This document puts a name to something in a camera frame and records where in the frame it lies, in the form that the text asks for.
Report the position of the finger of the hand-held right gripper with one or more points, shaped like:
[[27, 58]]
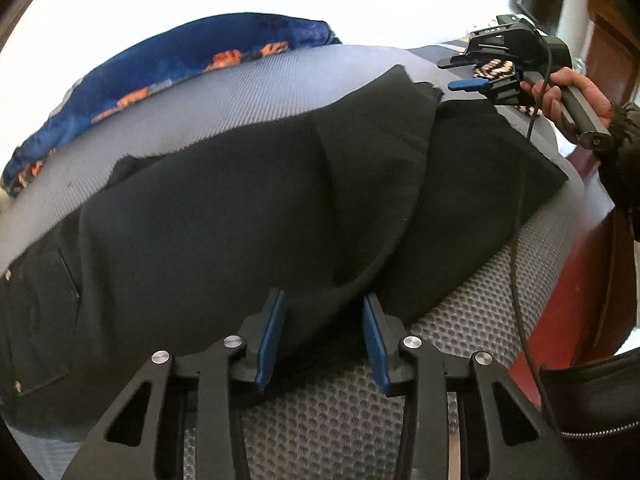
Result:
[[456, 62], [467, 84]]

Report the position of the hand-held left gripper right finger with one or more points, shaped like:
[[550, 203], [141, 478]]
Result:
[[376, 347]]

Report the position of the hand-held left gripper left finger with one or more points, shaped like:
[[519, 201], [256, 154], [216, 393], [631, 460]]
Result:
[[270, 342]]

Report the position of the black pants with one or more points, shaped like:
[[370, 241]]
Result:
[[225, 210]]

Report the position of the person's right forearm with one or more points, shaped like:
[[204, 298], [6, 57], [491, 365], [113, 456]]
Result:
[[625, 160]]

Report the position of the person's right hand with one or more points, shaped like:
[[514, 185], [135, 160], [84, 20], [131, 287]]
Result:
[[589, 89]]

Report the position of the black white patterned cloth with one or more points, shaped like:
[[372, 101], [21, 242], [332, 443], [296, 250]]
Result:
[[495, 70]]

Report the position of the brown wooden cabinet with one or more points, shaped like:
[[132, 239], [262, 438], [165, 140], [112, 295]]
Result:
[[607, 45]]

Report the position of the grey mesh mat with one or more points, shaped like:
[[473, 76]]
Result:
[[325, 425]]

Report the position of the person's black jacket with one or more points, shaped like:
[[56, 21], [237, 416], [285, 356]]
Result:
[[595, 410]]

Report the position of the blue orange printed blanket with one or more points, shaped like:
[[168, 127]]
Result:
[[150, 60]]

